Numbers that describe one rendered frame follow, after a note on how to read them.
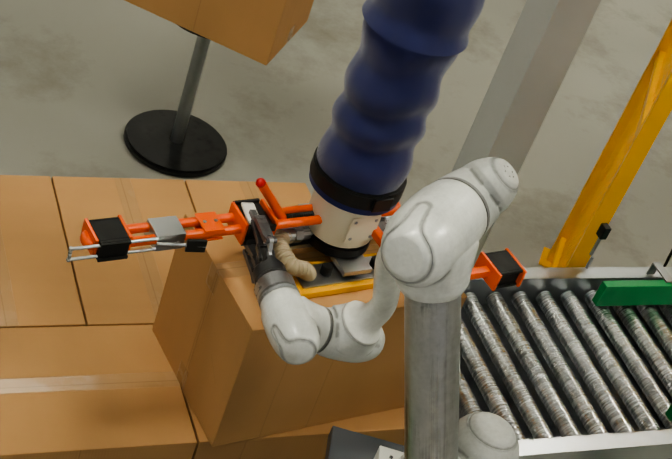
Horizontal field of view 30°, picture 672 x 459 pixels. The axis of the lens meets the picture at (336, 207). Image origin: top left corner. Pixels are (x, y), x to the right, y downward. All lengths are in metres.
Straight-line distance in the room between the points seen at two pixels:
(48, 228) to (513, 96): 1.63
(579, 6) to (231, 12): 1.14
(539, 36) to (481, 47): 2.14
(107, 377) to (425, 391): 1.11
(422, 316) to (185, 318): 1.04
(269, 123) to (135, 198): 1.55
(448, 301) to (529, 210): 3.10
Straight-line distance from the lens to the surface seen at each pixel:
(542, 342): 3.75
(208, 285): 2.96
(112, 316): 3.30
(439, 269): 2.08
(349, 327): 2.64
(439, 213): 2.09
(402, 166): 2.82
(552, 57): 4.21
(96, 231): 2.68
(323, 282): 2.93
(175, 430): 3.08
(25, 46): 5.23
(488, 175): 2.21
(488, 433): 2.53
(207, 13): 4.31
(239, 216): 2.82
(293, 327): 2.57
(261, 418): 3.06
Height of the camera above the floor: 2.82
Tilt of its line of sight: 36 degrees down
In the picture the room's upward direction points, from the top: 21 degrees clockwise
